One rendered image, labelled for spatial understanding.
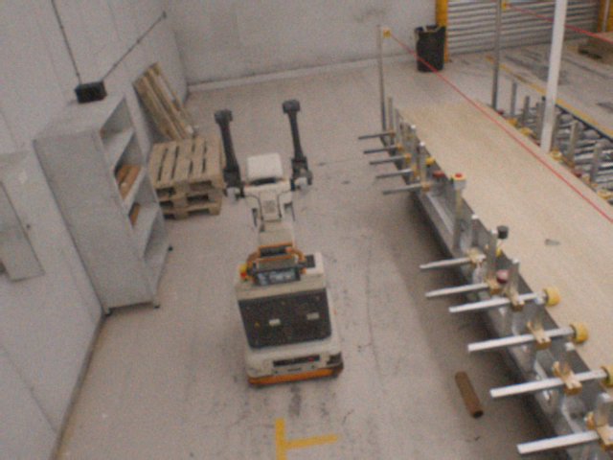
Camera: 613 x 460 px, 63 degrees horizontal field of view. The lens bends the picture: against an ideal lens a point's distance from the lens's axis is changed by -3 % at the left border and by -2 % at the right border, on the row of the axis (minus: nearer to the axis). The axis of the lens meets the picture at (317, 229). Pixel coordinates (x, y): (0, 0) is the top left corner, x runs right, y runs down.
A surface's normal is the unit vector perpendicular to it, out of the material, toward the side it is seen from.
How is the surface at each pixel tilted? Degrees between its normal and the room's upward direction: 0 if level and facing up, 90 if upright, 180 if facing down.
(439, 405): 0
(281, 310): 90
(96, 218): 90
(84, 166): 90
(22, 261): 90
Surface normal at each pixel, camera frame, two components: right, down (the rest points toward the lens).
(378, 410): -0.11, -0.84
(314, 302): 0.08, 0.52
